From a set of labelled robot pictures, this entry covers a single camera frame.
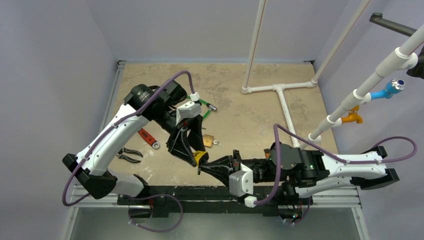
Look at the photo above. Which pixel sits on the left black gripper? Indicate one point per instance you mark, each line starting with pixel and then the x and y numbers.
pixel 176 142

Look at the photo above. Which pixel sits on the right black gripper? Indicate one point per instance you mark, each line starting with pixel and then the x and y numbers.
pixel 236 164

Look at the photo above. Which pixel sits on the silver key pair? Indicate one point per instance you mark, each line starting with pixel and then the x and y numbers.
pixel 217 143

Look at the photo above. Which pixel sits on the large brass padlock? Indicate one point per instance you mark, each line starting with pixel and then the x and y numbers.
pixel 207 140

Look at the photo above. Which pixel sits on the small yellow padlock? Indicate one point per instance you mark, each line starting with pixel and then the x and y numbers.
pixel 200 157

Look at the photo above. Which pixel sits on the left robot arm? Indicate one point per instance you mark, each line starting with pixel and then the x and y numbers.
pixel 171 107

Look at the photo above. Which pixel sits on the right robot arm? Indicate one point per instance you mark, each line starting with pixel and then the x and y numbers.
pixel 302 173

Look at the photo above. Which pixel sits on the orange hex key set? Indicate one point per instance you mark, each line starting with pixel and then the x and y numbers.
pixel 267 153

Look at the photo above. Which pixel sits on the red adjustable wrench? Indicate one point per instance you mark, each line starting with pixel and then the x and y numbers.
pixel 149 139

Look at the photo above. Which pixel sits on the black pliers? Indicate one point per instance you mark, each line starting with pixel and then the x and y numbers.
pixel 130 155

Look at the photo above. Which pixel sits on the orange faucet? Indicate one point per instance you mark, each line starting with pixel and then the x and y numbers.
pixel 352 116

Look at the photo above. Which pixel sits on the blue faucet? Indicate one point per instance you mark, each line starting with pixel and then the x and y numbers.
pixel 392 88

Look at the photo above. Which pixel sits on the black overhead bar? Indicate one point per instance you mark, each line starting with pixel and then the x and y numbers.
pixel 377 18

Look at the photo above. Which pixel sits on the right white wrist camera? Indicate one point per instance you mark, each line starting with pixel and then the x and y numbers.
pixel 241 183

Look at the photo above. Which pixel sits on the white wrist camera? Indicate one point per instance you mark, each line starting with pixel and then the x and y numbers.
pixel 189 109
pixel 241 183

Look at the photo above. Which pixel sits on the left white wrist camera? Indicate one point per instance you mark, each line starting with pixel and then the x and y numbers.
pixel 189 109

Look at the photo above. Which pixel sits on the white pvc pipe frame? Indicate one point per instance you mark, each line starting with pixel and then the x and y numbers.
pixel 401 58

